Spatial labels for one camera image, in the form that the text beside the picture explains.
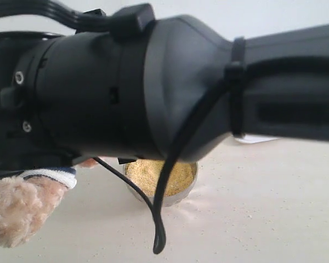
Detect teddy bear striped sweater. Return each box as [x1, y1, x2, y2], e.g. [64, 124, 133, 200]
[0, 158, 99, 249]

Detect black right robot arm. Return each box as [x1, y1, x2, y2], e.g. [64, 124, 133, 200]
[0, 15, 329, 176]

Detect yellow millet grains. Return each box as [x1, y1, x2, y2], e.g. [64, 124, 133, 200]
[126, 159, 194, 197]

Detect steel bowl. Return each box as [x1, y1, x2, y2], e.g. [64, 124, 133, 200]
[123, 162, 198, 207]

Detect white rectangular tray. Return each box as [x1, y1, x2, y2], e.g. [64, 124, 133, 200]
[234, 135, 278, 144]

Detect black thin cable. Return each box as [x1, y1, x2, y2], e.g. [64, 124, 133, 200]
[94, 156, 156, 220]

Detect black thick cable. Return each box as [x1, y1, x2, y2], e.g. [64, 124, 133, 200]
[152, 61, 329, 255]

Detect black ribbon cable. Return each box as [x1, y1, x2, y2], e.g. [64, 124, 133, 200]
[0, 0, 113, 31]

